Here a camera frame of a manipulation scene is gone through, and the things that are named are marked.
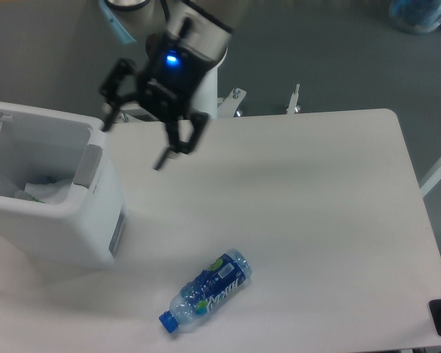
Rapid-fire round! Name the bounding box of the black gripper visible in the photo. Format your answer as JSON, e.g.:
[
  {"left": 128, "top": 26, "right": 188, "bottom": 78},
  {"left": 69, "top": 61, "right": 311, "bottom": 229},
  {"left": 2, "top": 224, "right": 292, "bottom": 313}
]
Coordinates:
[{"left": 98, "top": 32, "right": 210, "bottom": 171}]

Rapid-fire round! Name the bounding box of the clear plastic bag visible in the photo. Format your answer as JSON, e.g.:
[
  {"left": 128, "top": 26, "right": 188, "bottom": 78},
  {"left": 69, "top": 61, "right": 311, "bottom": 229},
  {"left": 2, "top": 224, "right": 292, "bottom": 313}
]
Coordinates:
[{"left": 13, "top": 179, "right": 72, "bottom": 204}]

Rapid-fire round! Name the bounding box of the blue labelled plastic bottle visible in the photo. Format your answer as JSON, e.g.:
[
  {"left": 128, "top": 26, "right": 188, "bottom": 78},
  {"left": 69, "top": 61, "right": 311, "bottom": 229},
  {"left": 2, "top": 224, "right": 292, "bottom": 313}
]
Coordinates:
[{"left": 159, "top": 249, "right": 252, "bottom": 334}]

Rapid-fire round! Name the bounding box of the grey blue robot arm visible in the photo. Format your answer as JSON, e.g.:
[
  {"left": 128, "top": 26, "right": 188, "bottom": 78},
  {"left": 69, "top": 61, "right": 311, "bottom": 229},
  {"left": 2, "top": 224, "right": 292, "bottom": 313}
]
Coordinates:
[{"left": 99, "top": 1, "right": 252, "bottom": 171}]

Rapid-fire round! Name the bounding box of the white plastic trash can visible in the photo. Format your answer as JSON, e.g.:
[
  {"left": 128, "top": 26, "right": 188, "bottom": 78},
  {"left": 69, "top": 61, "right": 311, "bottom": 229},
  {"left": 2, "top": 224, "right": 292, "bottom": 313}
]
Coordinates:
[{"left": 0, "top": 101, "right": 127, "bottom": 269}]

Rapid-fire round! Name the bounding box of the blue plastic bag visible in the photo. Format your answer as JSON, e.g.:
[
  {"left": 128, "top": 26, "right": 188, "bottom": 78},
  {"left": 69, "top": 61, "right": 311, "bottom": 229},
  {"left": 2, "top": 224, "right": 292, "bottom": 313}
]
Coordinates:
[{"left": 388, "top": 0, "right": 441, "bottom": 35}]

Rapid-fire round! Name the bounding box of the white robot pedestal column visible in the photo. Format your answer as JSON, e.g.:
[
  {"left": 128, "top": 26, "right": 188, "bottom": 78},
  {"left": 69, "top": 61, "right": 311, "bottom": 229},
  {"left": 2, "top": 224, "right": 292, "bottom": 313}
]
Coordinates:
[{"left": 191, "top": 49, "right": 228, "bottom": 118}]

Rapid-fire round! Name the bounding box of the white metal base frame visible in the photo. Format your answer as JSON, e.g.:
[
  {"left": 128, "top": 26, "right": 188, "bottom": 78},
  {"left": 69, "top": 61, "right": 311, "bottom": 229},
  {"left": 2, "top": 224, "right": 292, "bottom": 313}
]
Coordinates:
[{"left": 115, "top": 83, "right": 301, "bottom": 124}]

